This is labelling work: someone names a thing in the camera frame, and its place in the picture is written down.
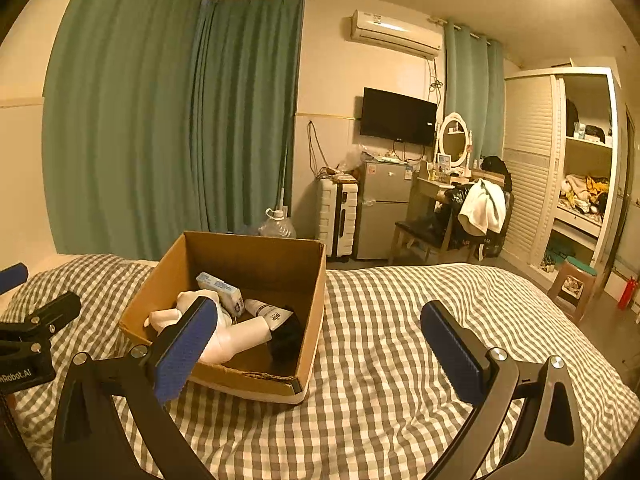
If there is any clear plastic bag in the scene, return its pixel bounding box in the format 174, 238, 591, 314
340, 147, 363, 176

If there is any wide green curtain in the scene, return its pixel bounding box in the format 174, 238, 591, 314
42, 0, 206, 261

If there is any white garment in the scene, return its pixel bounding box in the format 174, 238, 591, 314
458, 179, 507, 235

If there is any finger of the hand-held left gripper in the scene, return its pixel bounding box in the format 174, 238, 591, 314
0, 262, 29, 295
0, 291, 82, 335

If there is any red fire extinguisher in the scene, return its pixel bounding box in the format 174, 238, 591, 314
617, 276, 640, 311

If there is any white suitcase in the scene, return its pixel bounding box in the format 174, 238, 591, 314
317, 180, 360, 260

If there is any hanging wall cable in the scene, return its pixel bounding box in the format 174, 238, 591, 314
306, 120, 331, 176

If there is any large white sock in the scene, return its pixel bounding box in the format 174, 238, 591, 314
200, 319, 273, 366

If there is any small white sock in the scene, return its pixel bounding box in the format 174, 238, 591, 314
145, 290, 223, 333

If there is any white pole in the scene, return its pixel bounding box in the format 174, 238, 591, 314
280, 145, 291, 211

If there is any pile of clothes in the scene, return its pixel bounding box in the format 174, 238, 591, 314
560, 174, 611, 213

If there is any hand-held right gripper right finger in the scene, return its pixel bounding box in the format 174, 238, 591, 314
421, 301, 586, 480

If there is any white cream tube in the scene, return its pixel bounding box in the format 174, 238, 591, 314
243, 299, 293, 330

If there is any white dressing desk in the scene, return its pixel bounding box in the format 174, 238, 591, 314
410, 175, 481, 246

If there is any small plastic stool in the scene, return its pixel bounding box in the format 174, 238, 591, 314
547, 256, 598, 323

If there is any narrow green curtain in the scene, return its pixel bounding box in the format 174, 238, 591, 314
444, 20, 506, 161

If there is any white air conditioner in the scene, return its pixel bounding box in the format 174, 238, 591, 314
349, 9, 442, 58

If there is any black wall television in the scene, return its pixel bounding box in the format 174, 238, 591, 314
360, 87, 438, 147

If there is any grey checkered blanket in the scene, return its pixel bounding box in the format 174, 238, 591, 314
0, 254, 628, 480

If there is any clear water jug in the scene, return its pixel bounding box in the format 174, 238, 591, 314
258, 208, 297, 239

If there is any white louvred wardrobe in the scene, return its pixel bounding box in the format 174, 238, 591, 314
502, 67, 628, 286

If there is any blue white tissue pack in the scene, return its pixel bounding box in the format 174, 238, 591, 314
196, 272, 241, 313

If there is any grey small fridge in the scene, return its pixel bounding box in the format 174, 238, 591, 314
356, 160, 418, 261

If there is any dark seat chair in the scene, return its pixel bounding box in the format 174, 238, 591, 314
390, 220, 451, 263

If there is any brown cardboard box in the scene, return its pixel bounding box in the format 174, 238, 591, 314
118, 231, 327, 405

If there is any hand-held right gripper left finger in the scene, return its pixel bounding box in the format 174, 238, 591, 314
51, 296, 218, 480

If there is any white oval mirror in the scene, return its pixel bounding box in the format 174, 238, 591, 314
436, 112, 473, 171

